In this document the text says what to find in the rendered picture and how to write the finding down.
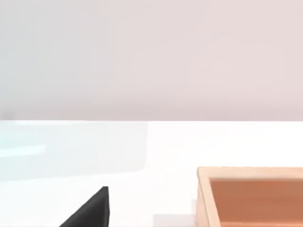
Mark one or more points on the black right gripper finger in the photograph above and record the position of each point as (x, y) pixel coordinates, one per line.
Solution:
(95, 210)

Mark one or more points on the shallow salmon-coloured box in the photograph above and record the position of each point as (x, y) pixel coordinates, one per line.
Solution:
(255, 201)

